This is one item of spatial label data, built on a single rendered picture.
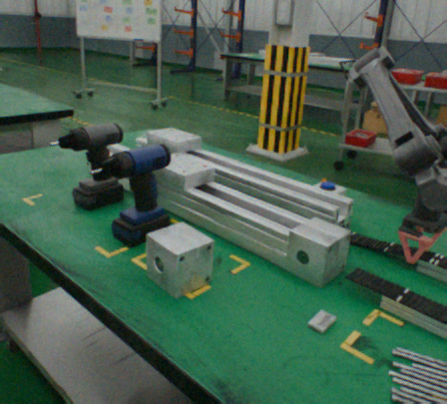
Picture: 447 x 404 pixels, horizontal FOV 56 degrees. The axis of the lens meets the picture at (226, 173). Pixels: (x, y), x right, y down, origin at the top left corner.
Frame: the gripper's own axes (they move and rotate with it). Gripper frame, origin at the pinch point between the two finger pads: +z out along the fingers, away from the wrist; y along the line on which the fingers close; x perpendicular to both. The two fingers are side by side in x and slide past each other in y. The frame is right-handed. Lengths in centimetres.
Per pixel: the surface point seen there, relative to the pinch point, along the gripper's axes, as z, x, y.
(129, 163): -17, -49, 43
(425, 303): -0.4, 8.1, 18.7
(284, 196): -4.4, -33.4, 5.1
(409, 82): -8, -113, -288
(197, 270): -1, -26, 43
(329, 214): -3.4, -20.4, 4.2
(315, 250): -4.5, -12.2, 24.0
